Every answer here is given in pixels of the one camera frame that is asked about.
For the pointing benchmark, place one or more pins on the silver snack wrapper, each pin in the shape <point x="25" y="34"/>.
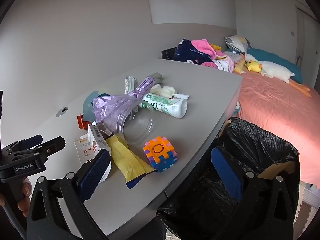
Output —
<point x="130" y="84"/>

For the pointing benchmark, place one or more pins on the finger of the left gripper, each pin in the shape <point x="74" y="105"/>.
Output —
<point x="30" y="142"/>
<point x="52" y="146"/>

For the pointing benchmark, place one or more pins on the white red paper carton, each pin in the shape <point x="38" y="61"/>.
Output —
<point x="89" y="145"/>

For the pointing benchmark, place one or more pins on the clear plastic jar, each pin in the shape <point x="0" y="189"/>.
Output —
<point x="135" y="120"/>

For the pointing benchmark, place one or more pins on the white foam knot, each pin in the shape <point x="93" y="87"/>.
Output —
<point x="167" y="92"/>

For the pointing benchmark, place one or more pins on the yellow long plush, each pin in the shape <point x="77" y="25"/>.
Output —
<point x="239" y="66"/>

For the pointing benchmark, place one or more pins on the white green drink bottle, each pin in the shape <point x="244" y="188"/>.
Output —
<point x="173" y="107"/>

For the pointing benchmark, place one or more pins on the orange ribbed cap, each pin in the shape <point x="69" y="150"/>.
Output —
<point x="82" y="124"/>

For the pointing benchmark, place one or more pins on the teal pillow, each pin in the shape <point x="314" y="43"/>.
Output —
<point x="262" y="55"/>

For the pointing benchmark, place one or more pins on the purple plastic bag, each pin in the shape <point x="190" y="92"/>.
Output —
<point x="113" y="110"/>

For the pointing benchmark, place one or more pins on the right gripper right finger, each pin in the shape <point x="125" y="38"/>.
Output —
<point x="265" y="203"/>

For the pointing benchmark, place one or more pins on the yellow snack wrapper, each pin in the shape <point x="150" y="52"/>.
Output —
<point x="132" y="167"/>

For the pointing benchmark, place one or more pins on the bed with pink sheet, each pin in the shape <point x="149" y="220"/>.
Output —
<point x="284" y="111"/>

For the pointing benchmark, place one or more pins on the black wall socket panel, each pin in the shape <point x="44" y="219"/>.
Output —
<point x="168" y="54"/>

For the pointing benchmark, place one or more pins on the white goose plush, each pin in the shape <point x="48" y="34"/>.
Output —
<point x="273" y="70"/>

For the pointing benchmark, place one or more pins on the hello kitty plush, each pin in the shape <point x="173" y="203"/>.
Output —
<point x="237" y="108"/>

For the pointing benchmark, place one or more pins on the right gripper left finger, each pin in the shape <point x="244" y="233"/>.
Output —
<point x="46" y="220"/>

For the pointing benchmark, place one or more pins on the desk cable grommet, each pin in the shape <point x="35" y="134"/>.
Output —
<point x="62" y="111"/>

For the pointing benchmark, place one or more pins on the colourful puzzle cube toy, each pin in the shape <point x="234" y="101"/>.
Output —
<point x="160" y="153"/>

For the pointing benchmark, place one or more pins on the yellow duck plush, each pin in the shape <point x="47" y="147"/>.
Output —
<point x="253" y="66"/>

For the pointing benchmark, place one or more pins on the navy pink clothes pile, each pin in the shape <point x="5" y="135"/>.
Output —
<point x="203" y="53"/>

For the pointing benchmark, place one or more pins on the foam puzzle floor mat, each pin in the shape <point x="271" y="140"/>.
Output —
<point x="308" y="205"/>

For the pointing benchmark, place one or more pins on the patterned grey yellow pillow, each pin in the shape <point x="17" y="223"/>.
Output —
<point x="238" y="44"/>

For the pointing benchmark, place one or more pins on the person's left hand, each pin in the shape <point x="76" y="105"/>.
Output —
<point x="24" y="204"/>

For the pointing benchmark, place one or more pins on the light blue shaped card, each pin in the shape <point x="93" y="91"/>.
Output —
<point x="88" y="111"/>

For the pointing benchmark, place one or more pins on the grey corner guard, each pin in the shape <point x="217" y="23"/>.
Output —
<point x="157" y="77"/>

